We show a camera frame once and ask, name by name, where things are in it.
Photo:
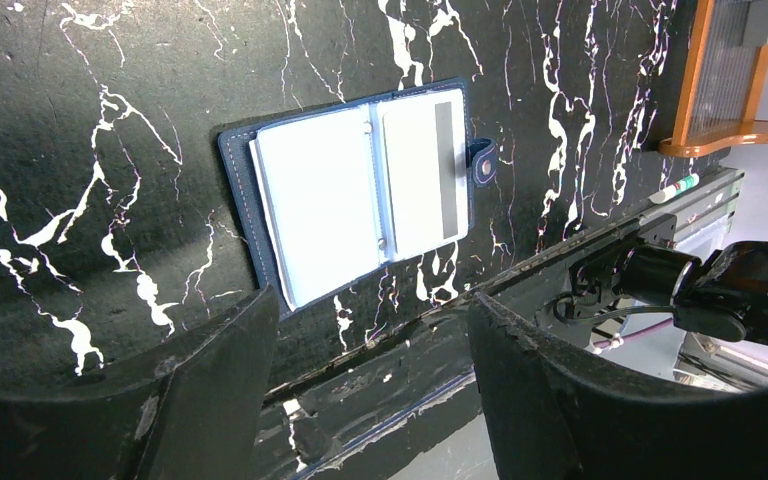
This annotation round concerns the orange wooden tiered rack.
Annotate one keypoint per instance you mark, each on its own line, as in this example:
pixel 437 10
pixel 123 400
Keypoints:
pixel 723 81

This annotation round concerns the green white marker pen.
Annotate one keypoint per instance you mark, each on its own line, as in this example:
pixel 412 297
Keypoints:
pixel 675 189

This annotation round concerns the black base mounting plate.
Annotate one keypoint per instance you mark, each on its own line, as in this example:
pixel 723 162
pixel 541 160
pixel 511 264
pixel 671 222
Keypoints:
pixel 418 387

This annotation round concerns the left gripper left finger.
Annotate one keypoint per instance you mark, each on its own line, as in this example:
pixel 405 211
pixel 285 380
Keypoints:
pixel 185 409

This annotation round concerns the white striped credit card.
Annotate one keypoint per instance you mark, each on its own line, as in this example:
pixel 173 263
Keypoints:
pixel 424 141

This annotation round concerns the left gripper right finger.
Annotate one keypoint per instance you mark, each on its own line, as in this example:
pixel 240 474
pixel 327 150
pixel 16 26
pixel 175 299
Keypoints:
pixel 556 411

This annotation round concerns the blue leather card holder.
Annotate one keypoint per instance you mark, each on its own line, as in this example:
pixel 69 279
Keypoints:
pixel 312 196

